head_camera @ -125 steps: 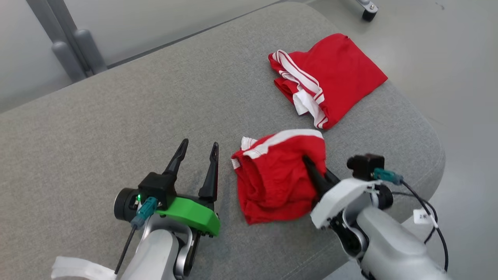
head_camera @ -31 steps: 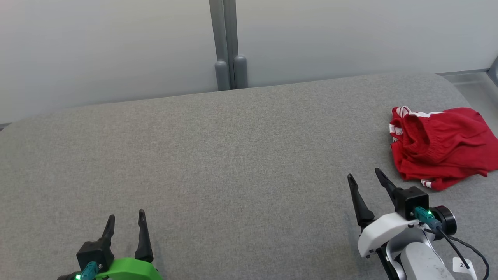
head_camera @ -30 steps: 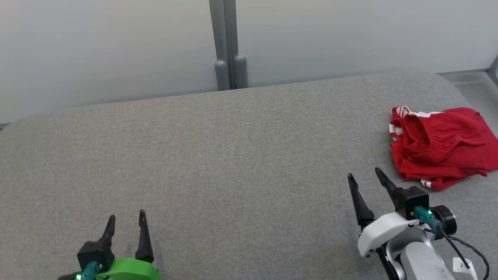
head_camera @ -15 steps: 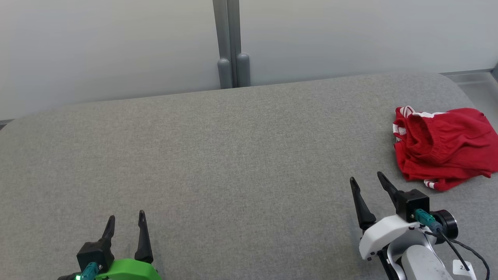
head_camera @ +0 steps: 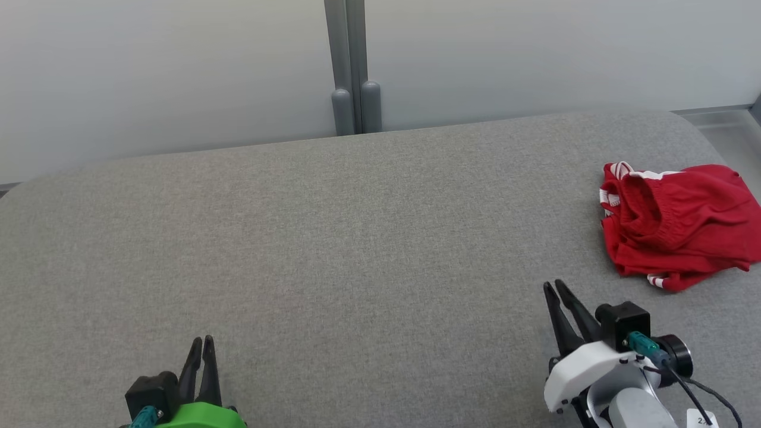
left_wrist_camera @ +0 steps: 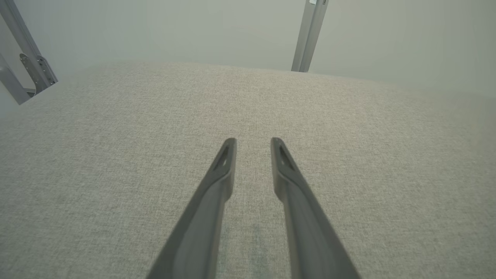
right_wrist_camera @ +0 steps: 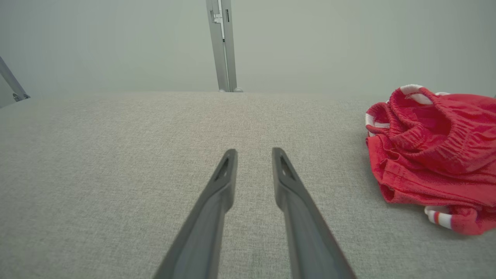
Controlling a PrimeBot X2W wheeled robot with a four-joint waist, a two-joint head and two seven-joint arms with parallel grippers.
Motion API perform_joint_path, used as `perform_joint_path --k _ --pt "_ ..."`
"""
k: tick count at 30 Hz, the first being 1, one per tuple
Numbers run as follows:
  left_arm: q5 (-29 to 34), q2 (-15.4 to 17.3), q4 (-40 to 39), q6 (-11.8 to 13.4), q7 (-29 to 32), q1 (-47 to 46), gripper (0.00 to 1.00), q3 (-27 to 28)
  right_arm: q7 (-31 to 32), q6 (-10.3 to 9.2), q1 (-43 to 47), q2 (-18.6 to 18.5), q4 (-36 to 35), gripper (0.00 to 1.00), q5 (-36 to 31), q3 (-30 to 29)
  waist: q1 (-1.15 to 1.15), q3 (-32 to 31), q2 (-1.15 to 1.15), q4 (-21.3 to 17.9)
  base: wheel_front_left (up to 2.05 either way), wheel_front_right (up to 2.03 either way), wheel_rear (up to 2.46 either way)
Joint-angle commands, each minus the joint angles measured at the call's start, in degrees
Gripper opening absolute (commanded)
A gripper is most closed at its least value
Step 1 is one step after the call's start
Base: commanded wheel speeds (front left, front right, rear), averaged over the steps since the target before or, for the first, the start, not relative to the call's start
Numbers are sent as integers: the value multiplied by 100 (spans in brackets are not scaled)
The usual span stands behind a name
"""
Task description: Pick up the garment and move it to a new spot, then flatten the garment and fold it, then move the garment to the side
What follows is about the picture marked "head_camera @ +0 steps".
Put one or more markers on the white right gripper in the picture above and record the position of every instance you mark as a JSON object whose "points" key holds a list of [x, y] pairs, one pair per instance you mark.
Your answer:
{"points": [[588, 368]]}

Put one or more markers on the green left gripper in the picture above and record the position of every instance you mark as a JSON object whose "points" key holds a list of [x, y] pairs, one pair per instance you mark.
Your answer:
{"points": [[205, 417]]}

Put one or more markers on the red and white shorts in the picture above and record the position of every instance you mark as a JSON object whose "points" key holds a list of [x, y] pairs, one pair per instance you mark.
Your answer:
{"points": [[684, 226]]}

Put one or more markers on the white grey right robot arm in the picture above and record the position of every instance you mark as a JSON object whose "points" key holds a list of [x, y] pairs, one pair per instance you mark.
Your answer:
{"points": [[636, 413]]}

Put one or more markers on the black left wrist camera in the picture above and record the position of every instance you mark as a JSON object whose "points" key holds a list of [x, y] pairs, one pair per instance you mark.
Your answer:
{"points": [[151, 389]]}

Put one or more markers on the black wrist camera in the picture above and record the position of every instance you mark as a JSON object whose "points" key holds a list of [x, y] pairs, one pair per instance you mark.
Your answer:
{"points": [[151, 389], [624, 321]]}

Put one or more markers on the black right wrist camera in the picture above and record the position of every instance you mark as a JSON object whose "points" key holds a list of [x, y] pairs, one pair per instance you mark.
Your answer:
{"points": [[624, 321]]}

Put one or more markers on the teal left camera connector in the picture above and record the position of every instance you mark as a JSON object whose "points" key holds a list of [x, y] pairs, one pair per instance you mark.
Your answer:
{"points": [[142, 418]]}

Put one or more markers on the teal camera connector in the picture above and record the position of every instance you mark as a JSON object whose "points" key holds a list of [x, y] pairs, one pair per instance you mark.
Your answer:
{"points": [[142, 418], [645, 346]]}

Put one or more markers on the teal right camera connector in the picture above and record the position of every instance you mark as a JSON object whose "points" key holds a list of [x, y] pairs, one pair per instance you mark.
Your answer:
{"points": [[645, 346]]}

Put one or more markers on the grey partition base rail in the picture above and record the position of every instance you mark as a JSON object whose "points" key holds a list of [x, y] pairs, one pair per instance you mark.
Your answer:
{"points": [[713, 116], [7, 189]]}

